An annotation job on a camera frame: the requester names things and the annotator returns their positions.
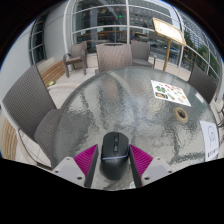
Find wooden slat bench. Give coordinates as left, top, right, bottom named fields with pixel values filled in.
left=0, top=111, right=20, bottom=162
left=39, top=59, right=68, bottom=89

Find laminated picture menu sheet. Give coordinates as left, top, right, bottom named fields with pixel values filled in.
left=150, top=79, right=192, bottom=108

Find white mouse pad, circle print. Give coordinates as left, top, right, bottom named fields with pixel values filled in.
left=199, top=120, right=221, bottom=163

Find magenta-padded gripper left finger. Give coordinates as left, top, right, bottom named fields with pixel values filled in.
left=51, top=143, right=101, bottom=189

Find grey wicker chair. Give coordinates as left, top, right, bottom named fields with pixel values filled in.
left=187, top=63, right=218, bottom=105
left=1, top=64, right=63, bottom=168
left=95, top=43, right=135, bottom=75

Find black computer mouse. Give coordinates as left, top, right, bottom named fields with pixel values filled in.
left=99, top=131, right=130, bottom=180

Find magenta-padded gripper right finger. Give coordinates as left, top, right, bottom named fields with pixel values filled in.
left=128, top=143, right=175, bottom=188

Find grey wicker armchair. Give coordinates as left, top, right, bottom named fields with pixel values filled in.
left=130, top=40, right=157, bottom=69
left=62, top=40, right=89, bottom=79

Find gold menu lectern stand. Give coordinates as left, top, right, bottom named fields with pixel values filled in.
left=151, top=17, right=187, bottom=73

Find brown tape roll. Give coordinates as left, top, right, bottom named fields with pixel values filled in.
left=172, top=106, right=190, bottom=124

